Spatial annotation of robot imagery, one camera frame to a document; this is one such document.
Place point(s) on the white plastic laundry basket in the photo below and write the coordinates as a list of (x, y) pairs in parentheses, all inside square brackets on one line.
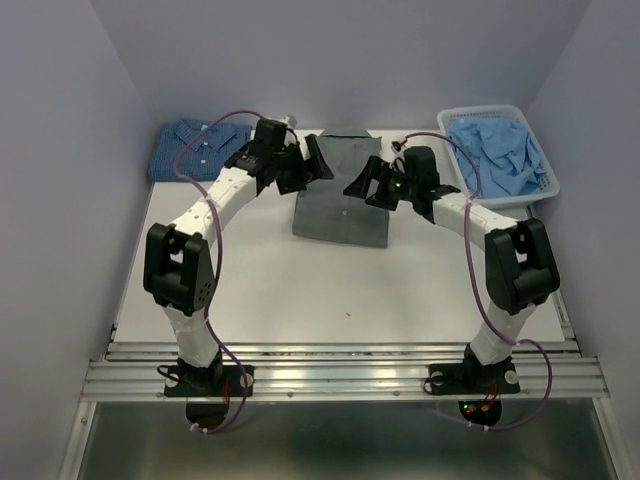
[(549, 185)]

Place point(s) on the folded blue checked shirt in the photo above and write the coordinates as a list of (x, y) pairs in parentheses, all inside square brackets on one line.
[(204, 159)]

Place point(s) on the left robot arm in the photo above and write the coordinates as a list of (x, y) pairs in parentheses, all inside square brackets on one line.
[(183, 259)]

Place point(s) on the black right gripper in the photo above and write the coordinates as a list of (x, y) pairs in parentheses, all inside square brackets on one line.
[(373, 168)]

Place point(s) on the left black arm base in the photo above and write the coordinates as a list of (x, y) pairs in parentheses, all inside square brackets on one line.
[(226, 381)]

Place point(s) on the light blue crumpled shirt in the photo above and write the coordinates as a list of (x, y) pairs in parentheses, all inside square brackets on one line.
[(496, 157)]

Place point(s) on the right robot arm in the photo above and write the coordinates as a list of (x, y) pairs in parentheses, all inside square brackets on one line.
[(520, 268)]

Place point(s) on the aluminium mounting rail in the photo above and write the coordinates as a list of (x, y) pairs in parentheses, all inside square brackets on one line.
[(339, 372)]

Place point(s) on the grey long sleeve shirt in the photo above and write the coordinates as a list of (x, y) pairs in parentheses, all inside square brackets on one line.
[(323, 212)]

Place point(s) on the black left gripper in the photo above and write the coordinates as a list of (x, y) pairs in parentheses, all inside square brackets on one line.
[(309, 171)]

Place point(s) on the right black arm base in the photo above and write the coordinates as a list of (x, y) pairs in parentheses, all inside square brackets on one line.
[(467, 379)]

